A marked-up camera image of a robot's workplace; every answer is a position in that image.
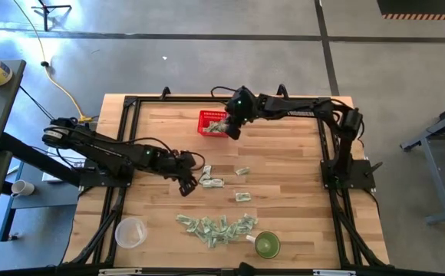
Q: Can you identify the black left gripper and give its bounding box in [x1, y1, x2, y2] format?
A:
[160, 149, 199, 198]

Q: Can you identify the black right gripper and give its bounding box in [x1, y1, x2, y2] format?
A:
[223, 109, 253, 141]

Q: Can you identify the green ceramic mug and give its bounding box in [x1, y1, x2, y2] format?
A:
[245, 230, 282, 260]

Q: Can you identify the red plastic mesh basket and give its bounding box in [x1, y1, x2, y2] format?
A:
[196, 110, 231, 138]

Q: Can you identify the clear plastic round container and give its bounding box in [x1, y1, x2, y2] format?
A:
[114, 215, 148, 250]

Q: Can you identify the blue grey low shelf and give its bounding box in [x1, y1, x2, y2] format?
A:
[0, 160, 81, 242]

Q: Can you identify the black diagonal support beam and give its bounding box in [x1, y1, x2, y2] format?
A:
[0, 132, 85, 189]

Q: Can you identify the white mug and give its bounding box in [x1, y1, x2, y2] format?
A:
[10, 179, 36, 199]

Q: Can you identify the grey side desk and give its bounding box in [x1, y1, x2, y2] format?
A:
[0, 59, 28, 153]

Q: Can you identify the black tripod stand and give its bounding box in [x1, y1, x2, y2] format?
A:
[30, 0, 73, 33]

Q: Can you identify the black mat with hazard stripe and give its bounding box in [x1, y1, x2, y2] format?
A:
[376, 0, 445, 21]

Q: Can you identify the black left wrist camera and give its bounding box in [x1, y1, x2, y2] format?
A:
[179, 151, 197, 170]

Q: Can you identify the black left wrist camera cable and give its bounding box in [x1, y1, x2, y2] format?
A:
[130, 136, 207, 173]

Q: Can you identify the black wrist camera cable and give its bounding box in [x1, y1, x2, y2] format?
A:
[209, 85, 242, 99]
[130, 136, 207, 173]

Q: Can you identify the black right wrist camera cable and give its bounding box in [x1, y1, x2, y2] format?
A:
[209, 85, 242, 99]

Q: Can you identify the black aluminium table frame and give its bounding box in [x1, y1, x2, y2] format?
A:
[63, 84, 391, 276]

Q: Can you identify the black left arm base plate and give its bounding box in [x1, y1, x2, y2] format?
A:
[78, 159, 134, 189]

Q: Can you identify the yellow extension cable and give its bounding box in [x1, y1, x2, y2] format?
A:
[12, 0, 94, 124]

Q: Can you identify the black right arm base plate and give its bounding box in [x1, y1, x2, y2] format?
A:
[320, 159, 384, 191]

